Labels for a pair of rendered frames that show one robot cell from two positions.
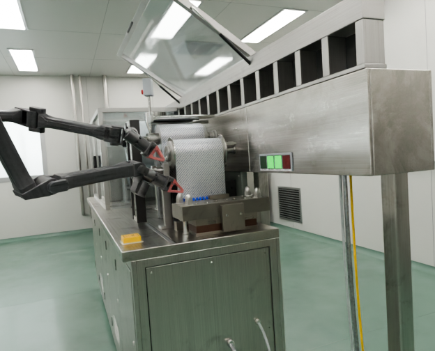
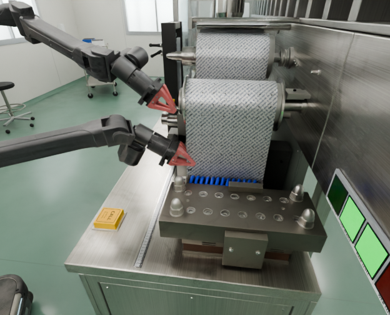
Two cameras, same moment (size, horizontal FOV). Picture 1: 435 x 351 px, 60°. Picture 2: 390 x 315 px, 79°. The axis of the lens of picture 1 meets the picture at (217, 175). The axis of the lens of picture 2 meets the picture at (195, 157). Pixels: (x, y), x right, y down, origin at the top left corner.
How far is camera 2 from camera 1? 1.21 m
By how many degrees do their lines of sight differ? 39
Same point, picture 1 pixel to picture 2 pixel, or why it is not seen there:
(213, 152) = (255, 114)
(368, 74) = not seen: outside the picture
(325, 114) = not seen: outside the picture
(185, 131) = (235, 50)
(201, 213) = (189, 233)
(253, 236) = (267, 292)
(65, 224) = not seen: hidden behind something
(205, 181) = (232, 156)
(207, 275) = (184, 306)
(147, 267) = (102, 281)
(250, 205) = (283, 240)
